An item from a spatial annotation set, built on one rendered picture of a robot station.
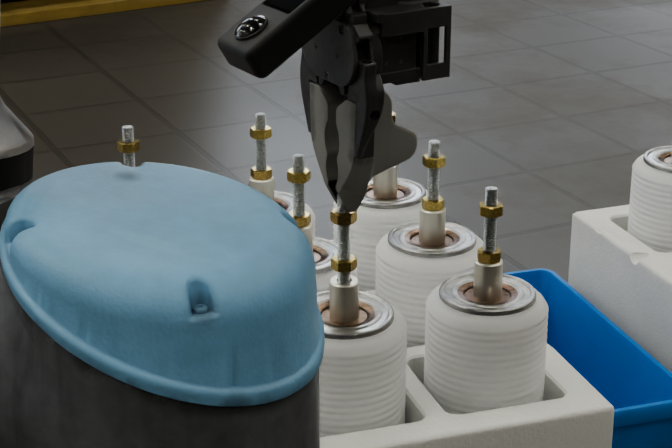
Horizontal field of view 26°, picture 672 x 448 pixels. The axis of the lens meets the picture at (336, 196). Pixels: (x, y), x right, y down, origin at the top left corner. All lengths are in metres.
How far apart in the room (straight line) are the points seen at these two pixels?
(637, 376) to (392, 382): 0.35
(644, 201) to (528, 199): 0.62
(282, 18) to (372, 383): 0.28
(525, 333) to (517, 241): 0.80
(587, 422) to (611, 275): 0.35
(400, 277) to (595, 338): 0.29
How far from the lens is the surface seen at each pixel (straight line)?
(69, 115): 2.45
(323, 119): 1.05
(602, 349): 1.44
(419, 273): 1.21
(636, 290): 1.43
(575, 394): 1.16
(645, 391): 1.37
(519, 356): 1.12
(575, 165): 2.20
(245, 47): 0.97
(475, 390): 1.13
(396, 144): 1.05
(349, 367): 1.07
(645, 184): 1.45
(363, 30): 0.99
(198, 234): 0.53
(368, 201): 1.32
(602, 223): 1.50
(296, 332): 0.53
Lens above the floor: 0.73
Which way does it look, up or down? 21 degrees down
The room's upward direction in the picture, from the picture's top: straight up
